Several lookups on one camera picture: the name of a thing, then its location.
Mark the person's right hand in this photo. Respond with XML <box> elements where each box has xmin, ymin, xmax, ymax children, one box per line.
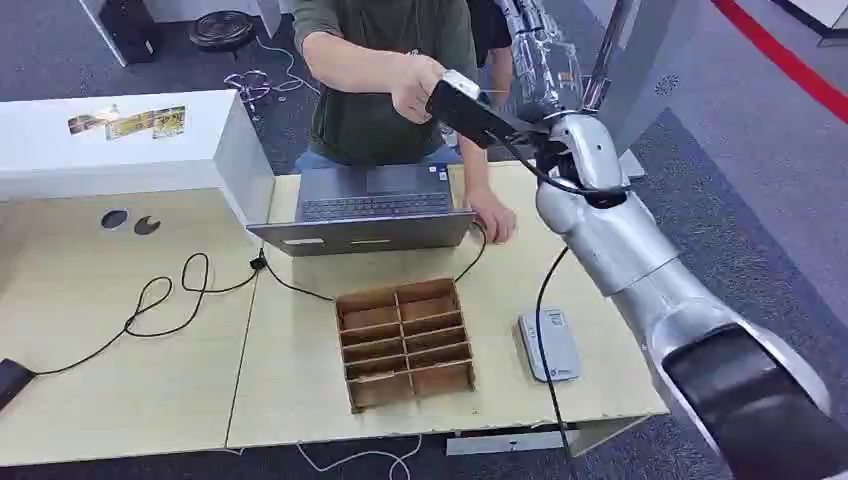
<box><xmin>389</xmin><ymin>54</ymin><xmax>446</xmax><ymax>126</ymax></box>

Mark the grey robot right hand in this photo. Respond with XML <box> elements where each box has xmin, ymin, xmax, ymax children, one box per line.
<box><xmin>498</xmin><ymin>0</ymin><xmax>588</xmax><ymax>124</ymax></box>

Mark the person's left hand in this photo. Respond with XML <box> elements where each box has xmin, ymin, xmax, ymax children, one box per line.
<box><xmin>463</xmin><ymin>187</ymin><xmax>518</xmax><ymax>245</ymax></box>

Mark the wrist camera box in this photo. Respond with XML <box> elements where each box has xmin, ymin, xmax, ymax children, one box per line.
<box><xmin>425</xmin><ymin>69</ymin><xmax>533</xmax><ymax>150</ymax></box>

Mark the seated person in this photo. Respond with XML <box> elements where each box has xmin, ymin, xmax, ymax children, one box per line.
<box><xmin>291</xmin><ymin>0</ymin><xmax>480</xmax><ymax>175</ymax></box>

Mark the standing person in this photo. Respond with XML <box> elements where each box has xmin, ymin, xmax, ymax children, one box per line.
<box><xmin>465</xmin><ymin>0</ymin><xmax>516</xmax><ymax>113</ymax></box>

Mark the white standing sign panel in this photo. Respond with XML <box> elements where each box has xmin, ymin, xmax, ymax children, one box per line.
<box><xmin>596</xmin><ymin>0</ymin><xmax>704</xmax><ymax>180</ymax></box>

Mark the grey laptop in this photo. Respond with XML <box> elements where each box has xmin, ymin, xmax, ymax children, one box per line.
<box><xmin>246</xmin><ymin>163</ymin><xmax>476</xmax><ymax>258</ymax></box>

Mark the grey flat device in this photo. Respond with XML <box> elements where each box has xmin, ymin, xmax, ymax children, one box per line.
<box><xmin>516</xmin><ymin>306</ymin><xmax>584</xmax><ymax>384</ymax></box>

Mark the wooden compartment box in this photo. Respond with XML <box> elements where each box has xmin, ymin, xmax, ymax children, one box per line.
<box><xmin>334</xmin><ymin>276</ymin><xmax>477</xmax><ymax>415</ymax></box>

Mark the black round stool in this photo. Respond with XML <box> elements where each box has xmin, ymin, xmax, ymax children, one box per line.
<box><xmin>187</xmin><ymin>9</ymin><xmax>256</xmax><ymax>54</ymax></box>

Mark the printed yellow card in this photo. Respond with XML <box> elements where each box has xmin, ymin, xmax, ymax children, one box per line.
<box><xmin>152</xmin><ymin>104</ymin><xmax>188</xmax><ymax>140</ymax></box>
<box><xmin>105</xmin><ymin>111</ymin><xmax>156</xmax><ymax>141</ymax></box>
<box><xmin>67</xmin><ymin>105</ymin><xmax>123</xmax><ymax>137</ymax></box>

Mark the white platform edge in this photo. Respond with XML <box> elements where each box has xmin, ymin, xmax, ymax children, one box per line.
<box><xmin>771</xmin><ymin>0</ymin><xmax>848</xmax><ymax>48</ymax></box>

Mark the black box case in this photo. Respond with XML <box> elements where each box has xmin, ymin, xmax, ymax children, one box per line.
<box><xmin>97</xmin><ymin>0</ymin><xmax>160</xmax><ymax>66</ymax></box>

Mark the white cabinet box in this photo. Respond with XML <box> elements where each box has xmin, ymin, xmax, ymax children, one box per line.
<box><xmin>0</xmin><ymin>89</ymin><xmax>276</xmax><ymax>227</ymax></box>

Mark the black power adapter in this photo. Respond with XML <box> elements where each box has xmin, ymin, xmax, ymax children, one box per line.
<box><xmin>0</xmin><ymin>358</ymin><xmax>36</xmax><ymax>412</ymax></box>

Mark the chrome stanchion post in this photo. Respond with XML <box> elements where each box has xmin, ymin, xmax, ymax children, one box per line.
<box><xmin>581</xmin><ymin>0</ymin><xmax>637</xmax><ymax>111</ymax></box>

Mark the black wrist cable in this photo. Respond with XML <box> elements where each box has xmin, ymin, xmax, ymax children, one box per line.
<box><xmin>486</xmin><ymin>131</ymin><xmax>629</xmax><ymax>200</ymax></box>

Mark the black hanging cable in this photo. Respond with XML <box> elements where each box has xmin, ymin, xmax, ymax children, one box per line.
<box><xmin>533</xmin><ymin>246</ymin><xmax>582</xmax><ymax>465</ymax></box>

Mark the thin white floor cable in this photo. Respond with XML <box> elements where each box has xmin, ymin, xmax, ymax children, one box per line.
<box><xmin>254</xmin><ymin>36</ymin><xmax>321</xmax><ymax>94</ymax></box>

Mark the chrome wire stand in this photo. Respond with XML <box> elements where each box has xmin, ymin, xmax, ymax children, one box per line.
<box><xmin>223</xmin><ymin>69</ymin><xmax>274</xmax><ymax>114</ymax></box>

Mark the black laptop power cable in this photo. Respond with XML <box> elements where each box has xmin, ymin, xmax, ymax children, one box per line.
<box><xmin>33</xmin><ymin>221</ymin><xmax>490</xmax><ymax>378</ymax></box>

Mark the white cable under desk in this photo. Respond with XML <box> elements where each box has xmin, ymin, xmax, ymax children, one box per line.
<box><xmin>294</xmin><ymin>433</ymin><xmax>424</xmax><ymax>480</ymax></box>

